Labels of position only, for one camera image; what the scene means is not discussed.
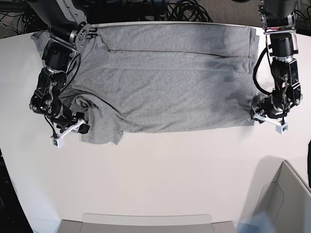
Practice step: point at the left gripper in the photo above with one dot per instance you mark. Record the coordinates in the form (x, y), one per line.
(266, 107)

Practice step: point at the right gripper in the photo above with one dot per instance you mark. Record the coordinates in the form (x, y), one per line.
(61, 115)

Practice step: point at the grey T-shirt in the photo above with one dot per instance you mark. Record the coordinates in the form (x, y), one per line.
(159, 78)

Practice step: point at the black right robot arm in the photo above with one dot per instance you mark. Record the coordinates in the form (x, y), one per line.
(68, 27)

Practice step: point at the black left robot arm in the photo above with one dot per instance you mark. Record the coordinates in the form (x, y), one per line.
(278, 22)

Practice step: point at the grey plastic bin bottom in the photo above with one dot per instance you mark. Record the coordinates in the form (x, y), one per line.
(98, 223)

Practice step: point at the grey plastic bin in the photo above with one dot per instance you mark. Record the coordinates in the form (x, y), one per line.
(98, 223)
(287, 202)

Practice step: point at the grey plastic bin right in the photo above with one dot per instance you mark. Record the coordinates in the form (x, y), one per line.
(287, 202)

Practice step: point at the blue translucent plastic sheet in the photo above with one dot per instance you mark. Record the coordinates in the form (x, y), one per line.
(257, 223)

